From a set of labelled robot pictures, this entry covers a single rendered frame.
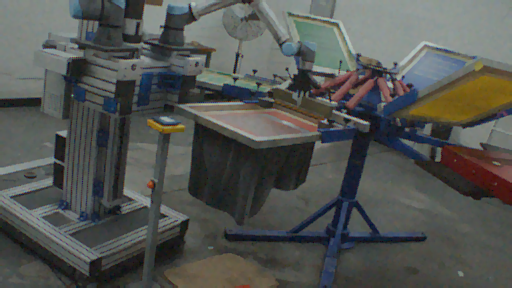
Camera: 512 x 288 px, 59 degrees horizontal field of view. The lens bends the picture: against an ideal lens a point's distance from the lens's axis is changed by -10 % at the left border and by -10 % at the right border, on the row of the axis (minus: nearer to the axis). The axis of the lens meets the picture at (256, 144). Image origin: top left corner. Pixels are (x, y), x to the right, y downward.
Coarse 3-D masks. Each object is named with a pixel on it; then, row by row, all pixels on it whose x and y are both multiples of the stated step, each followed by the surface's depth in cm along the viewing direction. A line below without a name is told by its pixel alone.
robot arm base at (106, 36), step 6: (102, 24) 220; (102, 30) 220; (108, 30) 221; (114, 30) 222; (120, 30) 226; (96, 36) 221; (102, 36) 220; (108, 36) 221; (114, 36) 222; (120, 36) 225; (96, 42) 221; (102, 42) 220; (108, 42) 221; (114, 42) 222; (120, 42) 226
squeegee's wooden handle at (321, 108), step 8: (280, 88) 288; (280, 96) 288; (288, 96) 284; (304, 96) 278; (296, 104) 280; (304, 104) 276; (312, 104) 273; (320, 104) 269; (328, 104) 267; (320, 112) 269; (328, 112) 266
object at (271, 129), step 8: (240, 128) 244; (248, 128) 246; (256, 128) 249; (264, 128) 252; (272, 128) 256; (280, 128) 259; (288, 128) 262; (312, 128) 273; (256, 136) 235; (264, 136) 238
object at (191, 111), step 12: (180, 108) 248; (192, 108) 256; (204, 108) 262; (216, 108) 269; (228, 108) 275; (240, 108) 282; (252, 108) 290; (276, 108) 304; (192, 120) 242; (204, 120) 237; (216, 120) 235; (312, 120) 287; (228, 132) 226; (240, 132) 223; (312, 132) 249; (252, 144) 217; (264, 144) 219; (276, 144) 225; (288, 144) 232
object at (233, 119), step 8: (256, 112) 285; (264, 112) 289; (272, 112) 293; (224, 120) 253; (232, 120) 256; (240, 120) 259; (248, 120) 262; (256, 120) 266; (264, 120) 269; (272, 120) 272; (288, 120) 280; (296, 120) 284
